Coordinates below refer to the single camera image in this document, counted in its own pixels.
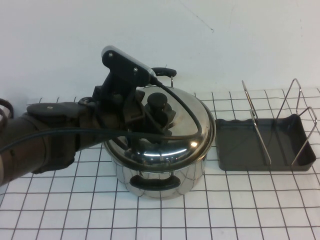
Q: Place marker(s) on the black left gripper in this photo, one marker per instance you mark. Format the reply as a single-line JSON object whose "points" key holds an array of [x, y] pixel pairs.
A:
{"points": [[112, 117]]}

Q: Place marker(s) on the stainless steel lid black knob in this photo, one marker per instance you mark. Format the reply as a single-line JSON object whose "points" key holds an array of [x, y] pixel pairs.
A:
{"points": [[190, 130]]}

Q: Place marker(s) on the dark grey rack drip tray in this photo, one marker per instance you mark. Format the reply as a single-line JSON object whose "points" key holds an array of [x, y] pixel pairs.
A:
{"points": [[235, 145]]}

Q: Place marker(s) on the white black grid tablecloth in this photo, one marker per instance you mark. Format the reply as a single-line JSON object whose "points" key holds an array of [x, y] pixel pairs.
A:
{"points": [[225, 212]]}

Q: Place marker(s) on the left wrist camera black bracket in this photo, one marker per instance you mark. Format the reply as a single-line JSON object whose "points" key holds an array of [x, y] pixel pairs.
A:
{"points": [[120, 65]]}

